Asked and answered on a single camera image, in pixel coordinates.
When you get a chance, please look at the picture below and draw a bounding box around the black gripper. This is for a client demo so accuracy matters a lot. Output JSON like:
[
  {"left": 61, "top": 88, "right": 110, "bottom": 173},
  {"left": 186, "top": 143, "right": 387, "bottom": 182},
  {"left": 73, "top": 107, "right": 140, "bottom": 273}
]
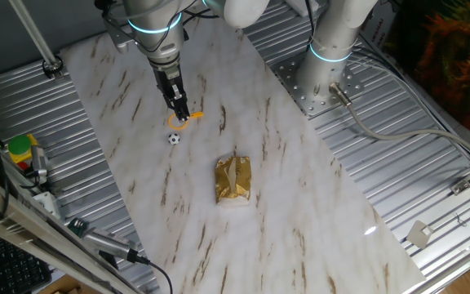
[{"left": 148, "top": 56, "right": 191, "bottom": 123}]

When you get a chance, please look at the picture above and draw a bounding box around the yellow bubble ring wand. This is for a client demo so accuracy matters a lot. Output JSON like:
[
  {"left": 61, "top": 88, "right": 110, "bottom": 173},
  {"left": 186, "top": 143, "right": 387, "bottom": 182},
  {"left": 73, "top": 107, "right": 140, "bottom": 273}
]
[{"left": 167, "top": 110, "right": 205, "bottom": 131}]

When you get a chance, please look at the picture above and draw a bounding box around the gold tissue pack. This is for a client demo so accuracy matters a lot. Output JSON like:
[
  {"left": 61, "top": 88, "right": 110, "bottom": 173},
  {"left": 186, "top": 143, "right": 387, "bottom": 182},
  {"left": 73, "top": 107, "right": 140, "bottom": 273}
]
[{"left": 214, "top": 154, "right": 253, "bottom": 207}]

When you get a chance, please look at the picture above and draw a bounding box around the marble pattern board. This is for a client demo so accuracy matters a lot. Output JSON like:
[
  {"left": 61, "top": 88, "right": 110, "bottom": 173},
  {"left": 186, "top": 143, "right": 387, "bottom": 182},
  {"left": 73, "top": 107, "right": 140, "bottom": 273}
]
[{"left": 59, "top": 18, "right": 427, "bottom": 294}]

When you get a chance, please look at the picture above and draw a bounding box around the aluminium pole with foot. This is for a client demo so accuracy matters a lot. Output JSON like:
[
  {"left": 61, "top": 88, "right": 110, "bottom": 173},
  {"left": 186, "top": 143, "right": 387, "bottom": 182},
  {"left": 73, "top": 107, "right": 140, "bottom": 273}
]
[{"left": 8, "top": 0, "right": 64, "bottom": 81}]

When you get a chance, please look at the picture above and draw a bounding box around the yellow box with green button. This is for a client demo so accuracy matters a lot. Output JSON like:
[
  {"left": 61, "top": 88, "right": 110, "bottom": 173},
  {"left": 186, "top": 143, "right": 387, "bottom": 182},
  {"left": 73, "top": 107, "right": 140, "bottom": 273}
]
[{"left": 7, "top": 133, "right": 40, "bottom": 164}]

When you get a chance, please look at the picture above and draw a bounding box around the black keyboard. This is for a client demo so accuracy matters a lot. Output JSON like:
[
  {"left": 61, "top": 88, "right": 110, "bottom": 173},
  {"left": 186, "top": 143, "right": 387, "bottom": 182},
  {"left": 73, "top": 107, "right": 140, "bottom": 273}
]
[{"left": 0, "top": 232, "right": 52, "bottom": 294}]

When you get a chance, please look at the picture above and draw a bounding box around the white paper tag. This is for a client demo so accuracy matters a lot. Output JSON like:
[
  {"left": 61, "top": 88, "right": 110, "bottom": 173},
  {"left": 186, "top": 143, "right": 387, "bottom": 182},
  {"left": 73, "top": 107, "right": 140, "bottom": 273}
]
[{"left": 406, "top": 220, "right": 435, "bottom": 250}]

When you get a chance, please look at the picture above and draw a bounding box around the colourful patterned cloth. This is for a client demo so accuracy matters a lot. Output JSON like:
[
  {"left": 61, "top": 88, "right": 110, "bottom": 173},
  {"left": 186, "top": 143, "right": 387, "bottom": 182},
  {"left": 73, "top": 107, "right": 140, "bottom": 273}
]
[{"left": 385, "top": 0, "right": 470, "bottom": 148}]

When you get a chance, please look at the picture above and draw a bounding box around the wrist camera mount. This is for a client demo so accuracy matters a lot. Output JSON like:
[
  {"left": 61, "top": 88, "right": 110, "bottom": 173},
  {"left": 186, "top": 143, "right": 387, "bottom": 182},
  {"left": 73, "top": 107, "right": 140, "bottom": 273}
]
[{"left": 103, "top": 18, "right": 134, "bottom": 54}]

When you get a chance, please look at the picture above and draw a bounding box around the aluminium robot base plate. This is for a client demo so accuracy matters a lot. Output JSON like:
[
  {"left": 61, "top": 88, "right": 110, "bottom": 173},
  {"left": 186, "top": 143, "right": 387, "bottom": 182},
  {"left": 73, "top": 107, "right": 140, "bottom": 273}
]
[{"left": 270, "top": 52, "right": 365, "bottom": 118}]

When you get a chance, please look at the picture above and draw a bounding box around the small silver camera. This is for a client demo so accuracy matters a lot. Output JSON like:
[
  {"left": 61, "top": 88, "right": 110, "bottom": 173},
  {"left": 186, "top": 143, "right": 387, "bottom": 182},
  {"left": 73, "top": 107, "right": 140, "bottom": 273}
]
[{"left": 29, "top": 145, "right": 49, "bottom": 185}]

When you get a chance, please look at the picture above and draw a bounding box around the silver ribbed camera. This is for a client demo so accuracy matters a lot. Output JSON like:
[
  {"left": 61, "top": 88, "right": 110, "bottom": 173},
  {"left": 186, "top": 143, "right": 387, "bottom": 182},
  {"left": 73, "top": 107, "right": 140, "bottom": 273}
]
[{"left": 82, "top": 227, "right": 140, "bottom": 265}]

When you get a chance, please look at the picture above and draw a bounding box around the black camera cable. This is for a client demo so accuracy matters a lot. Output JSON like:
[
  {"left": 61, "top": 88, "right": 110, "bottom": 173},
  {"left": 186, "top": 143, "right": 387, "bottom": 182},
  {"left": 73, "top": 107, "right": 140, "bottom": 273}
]
[{"left": 135, "top": 253, "right": 175, "bottom": 294}]

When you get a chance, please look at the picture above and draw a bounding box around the aluminium frame bar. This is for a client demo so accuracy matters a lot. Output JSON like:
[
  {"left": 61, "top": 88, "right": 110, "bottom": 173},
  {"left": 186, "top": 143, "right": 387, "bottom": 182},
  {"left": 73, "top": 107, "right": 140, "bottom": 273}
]
[{"left": 0, "top": 165, "right": 138, "bottom": 294}]

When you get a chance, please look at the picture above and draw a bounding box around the grey base cable with connector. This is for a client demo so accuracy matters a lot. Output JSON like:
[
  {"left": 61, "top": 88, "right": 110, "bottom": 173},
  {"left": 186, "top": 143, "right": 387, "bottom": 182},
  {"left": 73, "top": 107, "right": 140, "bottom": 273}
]
[{"left": 327, "top": 81, "right": 470, "bottom": 164}]

